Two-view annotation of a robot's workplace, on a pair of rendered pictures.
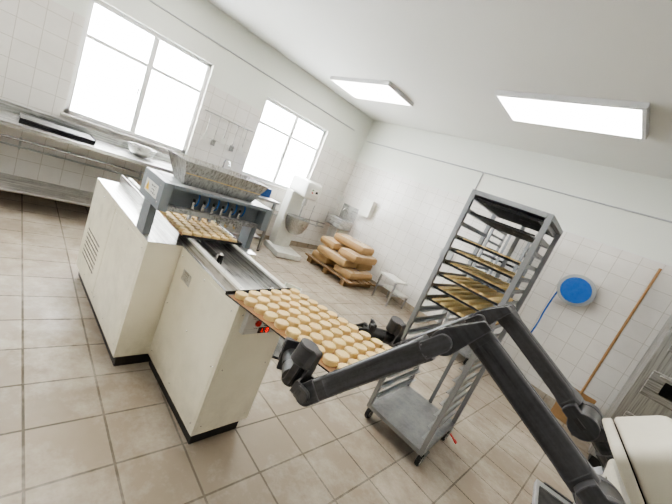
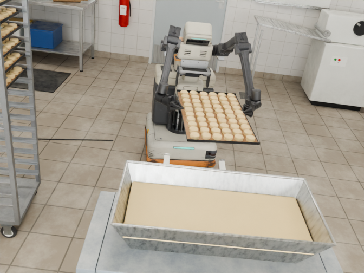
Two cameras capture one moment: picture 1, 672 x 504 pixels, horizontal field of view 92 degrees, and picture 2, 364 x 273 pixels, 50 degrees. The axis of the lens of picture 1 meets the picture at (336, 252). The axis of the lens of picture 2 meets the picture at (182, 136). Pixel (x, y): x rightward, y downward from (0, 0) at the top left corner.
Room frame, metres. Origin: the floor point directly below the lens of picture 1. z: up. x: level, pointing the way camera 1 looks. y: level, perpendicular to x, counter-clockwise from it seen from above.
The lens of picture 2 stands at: (2.75, 1.43, 1.97)
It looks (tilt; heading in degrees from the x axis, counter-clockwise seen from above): 28 degrees down; 228
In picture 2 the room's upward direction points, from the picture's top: 7 degrees clockwise
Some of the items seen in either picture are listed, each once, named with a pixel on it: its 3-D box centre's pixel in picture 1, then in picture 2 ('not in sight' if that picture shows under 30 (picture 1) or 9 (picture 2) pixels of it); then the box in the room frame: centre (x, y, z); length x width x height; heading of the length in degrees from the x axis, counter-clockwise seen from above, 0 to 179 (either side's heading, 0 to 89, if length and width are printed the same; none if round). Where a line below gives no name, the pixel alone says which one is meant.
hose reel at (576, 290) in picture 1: (561, 314); not in sight; (4.15, -2.95, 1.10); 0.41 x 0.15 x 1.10; 48
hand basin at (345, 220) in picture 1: (343, 218); not in sight; (6.76, 0.12, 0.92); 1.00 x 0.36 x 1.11; 48
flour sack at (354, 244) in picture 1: (354, 244); not in sight; (5.88, -0.25, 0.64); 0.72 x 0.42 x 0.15; 54
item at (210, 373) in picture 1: (213, 333); not in sight; (1.74, 0.47, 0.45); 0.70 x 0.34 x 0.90; 51
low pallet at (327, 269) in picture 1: (339, 271); not in sight; (5.89, -0.19, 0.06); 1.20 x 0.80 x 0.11; 50
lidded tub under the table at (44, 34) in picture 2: not in sight; (45, 34); (0.63, -4.04, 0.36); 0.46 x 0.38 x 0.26; 50
